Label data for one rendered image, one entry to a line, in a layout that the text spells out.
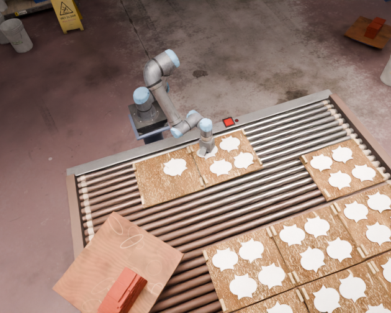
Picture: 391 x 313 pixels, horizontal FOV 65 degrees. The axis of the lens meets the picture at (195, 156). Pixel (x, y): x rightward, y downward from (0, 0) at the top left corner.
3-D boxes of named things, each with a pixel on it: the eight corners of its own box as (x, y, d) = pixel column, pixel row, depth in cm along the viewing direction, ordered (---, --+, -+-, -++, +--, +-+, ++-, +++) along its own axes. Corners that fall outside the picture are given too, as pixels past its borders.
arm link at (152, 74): (138, 67, 170) (180, 140, 187) (153, 58, 173) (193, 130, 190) (132, 69, 180) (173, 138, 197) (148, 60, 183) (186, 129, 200)
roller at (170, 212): (87, 238, 190) (84, 235, 186) (361, 145, 215) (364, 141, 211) (88, 245, 188) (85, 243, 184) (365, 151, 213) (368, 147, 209)
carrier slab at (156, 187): (133, 164, 213) (132, 163, 212) (188, 148, 218) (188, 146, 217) (143, 208, 194) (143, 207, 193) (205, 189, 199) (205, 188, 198)
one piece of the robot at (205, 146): (193, 141, 195) (195, 155, 209) (206, 146, 192) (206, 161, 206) (203, 128, 201) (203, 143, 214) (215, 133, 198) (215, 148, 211)
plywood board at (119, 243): (53, 289, 161) (51, 289, 159) (114, 212, 183) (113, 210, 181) (127, 347, 144) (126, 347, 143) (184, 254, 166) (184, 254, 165)
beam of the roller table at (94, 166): (69, 172, 220) (66, 168, 215) (326, 94, 247) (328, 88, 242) (71, 182, 216) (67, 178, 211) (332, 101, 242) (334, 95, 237)
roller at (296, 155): (85, 223, 196) (82, 220, 192) (352, 135, 221) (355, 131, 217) (85, 230, 193) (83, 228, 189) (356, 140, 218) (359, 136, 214)
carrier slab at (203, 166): (188, 147, 218) (188, 146, 217) (241, 130, 224) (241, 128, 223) (206, 187, 200) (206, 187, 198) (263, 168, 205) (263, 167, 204)
